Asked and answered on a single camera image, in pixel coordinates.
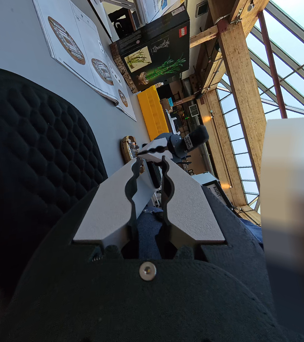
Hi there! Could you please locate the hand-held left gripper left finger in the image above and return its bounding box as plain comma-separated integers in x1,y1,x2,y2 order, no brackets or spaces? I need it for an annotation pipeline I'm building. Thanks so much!
73,157,144,247

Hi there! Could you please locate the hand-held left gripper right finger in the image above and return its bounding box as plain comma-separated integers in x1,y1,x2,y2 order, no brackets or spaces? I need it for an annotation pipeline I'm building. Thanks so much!
162,156,226,248

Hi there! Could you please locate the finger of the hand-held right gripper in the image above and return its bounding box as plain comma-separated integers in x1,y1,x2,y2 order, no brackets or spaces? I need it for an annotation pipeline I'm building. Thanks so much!
138,154,173,164
138,139,173,154

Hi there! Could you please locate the round tan lego base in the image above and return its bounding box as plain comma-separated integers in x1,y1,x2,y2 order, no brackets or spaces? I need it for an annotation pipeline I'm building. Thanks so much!
120,136,145,174

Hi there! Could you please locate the yellow plastic bin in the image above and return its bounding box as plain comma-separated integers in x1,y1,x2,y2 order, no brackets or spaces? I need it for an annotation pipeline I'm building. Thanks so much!
137,85,170,141

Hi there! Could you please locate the black lego bamboo set box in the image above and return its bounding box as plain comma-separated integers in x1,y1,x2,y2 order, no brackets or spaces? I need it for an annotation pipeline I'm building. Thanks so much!
110,6,190,94

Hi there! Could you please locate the open lego instruction booklet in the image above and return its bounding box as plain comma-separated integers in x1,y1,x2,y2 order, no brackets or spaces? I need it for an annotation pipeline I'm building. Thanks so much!
32,0,137,122

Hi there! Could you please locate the black padded cushion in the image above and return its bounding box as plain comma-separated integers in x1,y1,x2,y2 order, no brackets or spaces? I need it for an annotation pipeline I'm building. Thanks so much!
0,66,108,302

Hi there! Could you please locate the red pipe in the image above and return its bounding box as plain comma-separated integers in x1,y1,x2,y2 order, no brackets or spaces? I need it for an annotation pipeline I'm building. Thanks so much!
257,11,288,119

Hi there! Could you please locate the printed task instruction sheet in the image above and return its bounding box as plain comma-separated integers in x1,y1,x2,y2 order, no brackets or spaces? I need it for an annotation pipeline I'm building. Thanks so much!
137,0,186,23

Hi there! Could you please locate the instruction sheet on stand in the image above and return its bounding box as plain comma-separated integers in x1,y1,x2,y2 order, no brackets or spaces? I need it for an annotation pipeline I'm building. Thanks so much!
101,0,142,11

